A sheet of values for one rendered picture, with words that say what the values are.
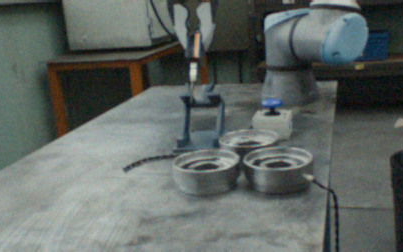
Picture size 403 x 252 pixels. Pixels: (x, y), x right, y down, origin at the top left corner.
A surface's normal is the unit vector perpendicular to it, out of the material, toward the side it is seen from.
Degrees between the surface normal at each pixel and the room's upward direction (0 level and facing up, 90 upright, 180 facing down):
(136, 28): 88
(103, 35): 90
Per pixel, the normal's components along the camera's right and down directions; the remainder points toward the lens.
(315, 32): -0.80, -0.05
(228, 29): -0.26, 0.26
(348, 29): 0.55, 0.29
